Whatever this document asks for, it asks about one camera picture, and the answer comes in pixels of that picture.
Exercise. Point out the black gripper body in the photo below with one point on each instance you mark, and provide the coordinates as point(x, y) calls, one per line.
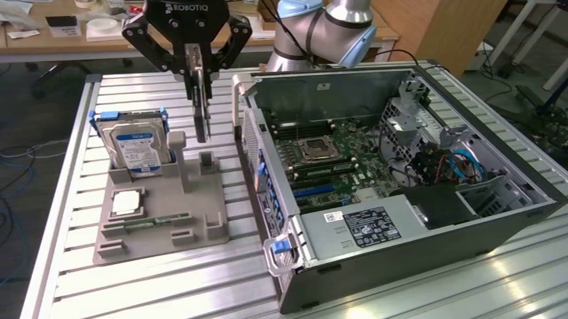
point(189, 23)

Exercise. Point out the graphics card with black cooler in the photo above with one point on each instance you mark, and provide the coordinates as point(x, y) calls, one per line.
point(202, 116)

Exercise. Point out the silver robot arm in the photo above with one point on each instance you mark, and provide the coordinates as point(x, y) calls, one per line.
point(293, 33)

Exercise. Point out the white paper stack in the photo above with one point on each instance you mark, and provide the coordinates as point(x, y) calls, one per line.
point(264, 31)

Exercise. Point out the white round holder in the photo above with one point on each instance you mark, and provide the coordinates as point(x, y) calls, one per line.
point(104, 30)

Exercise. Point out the brown cardboard box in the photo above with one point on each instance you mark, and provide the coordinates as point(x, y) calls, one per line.
point(269, 11)

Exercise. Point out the red small packet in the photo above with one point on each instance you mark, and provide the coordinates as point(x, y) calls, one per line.
point(137, 9)

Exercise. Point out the dark small packet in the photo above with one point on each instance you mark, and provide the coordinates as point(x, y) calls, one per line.
point(118, 9)

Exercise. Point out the white tape roll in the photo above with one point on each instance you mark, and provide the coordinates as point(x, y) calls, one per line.
point(83, 3)

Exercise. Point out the white box with black lid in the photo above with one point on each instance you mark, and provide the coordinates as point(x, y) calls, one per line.
point(63, 26)

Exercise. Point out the wooden desk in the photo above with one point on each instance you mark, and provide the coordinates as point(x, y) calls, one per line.
point(44, 43)

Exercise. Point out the black office chair base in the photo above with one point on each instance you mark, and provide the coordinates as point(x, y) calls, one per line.
point(42, 83)

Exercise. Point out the white paper label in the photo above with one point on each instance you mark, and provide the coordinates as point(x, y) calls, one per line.
point(22, 34)

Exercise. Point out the clear plastic bag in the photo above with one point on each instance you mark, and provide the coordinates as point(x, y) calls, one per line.
point(18, 16)

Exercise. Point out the hard disk with blue rails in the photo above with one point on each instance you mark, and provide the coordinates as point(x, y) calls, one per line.
point(133, 149)

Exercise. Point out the silver CPU socket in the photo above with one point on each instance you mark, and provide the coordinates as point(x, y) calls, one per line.
point(317, 149)

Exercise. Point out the blue card clip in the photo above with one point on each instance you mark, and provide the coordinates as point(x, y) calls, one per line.
point(280, 219)
point(273, 201)
point(266, 177)

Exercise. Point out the green motherboard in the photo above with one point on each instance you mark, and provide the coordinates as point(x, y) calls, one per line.
point(354, 156)

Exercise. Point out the green RAM stick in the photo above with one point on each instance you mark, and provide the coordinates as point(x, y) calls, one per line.
point(328, 171)
point(146, 223)

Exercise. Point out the silver disk bay cage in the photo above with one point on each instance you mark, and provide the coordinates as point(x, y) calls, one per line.
point(401, 129)

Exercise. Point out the black long expansion slot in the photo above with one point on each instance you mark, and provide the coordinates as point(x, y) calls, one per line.
point(310, 182)

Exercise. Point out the silver CPU chip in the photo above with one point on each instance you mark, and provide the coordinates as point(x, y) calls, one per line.
point(125, 202)

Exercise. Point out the blue expansion slot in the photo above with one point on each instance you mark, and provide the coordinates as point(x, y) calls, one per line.
point(314, 191)

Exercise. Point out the black printed label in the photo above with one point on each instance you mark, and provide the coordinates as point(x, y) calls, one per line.
point(266, 212)

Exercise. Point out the grey parts rack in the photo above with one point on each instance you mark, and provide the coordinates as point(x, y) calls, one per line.
point(155, 242)

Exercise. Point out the grey power supply unit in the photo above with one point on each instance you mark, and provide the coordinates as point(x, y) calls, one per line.
point(328, 239)

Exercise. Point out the black floor stand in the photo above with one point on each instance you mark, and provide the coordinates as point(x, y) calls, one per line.
point(548, 106)

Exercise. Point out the black open PC case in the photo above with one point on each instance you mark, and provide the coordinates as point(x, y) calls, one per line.
point(400, 266)

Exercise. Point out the white table frame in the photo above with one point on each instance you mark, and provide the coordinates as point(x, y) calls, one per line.
point(556, 76)

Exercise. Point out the silver bay bracket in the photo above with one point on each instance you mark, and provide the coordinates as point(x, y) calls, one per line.
point(501, 196)

